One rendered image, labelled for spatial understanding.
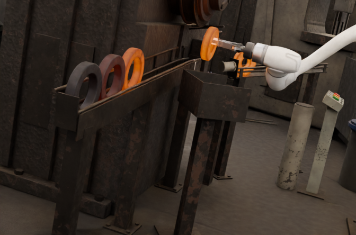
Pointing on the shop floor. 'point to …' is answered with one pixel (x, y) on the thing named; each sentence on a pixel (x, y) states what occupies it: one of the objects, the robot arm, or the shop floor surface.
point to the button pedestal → (322, 148)
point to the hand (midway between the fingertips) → (211, 40)
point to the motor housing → (213, 152)
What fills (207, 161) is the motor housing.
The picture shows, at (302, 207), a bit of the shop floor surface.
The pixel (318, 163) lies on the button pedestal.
